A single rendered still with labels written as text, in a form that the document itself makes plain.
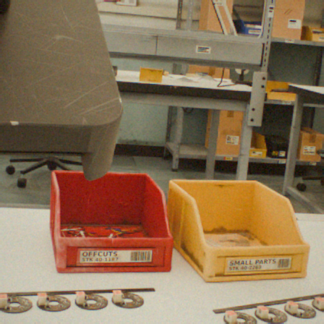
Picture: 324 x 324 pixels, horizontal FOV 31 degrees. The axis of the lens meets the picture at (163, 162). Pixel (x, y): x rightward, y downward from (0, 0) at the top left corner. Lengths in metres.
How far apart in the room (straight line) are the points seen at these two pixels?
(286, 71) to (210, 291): 4.44
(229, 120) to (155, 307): 3.92
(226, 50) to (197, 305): 2.12
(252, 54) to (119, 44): 0.56
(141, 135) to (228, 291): 4.21
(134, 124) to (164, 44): 2.23
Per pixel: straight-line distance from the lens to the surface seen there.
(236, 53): 2.55
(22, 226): 0.61
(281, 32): 4.42
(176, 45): 2.49
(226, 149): 4.38
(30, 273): 0.50
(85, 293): 0.47
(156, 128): 4.69
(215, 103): 2.61
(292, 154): 3.41
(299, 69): 4.92
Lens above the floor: 0.95
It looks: 12 degrees down
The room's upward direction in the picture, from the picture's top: 5 degrees clockwise
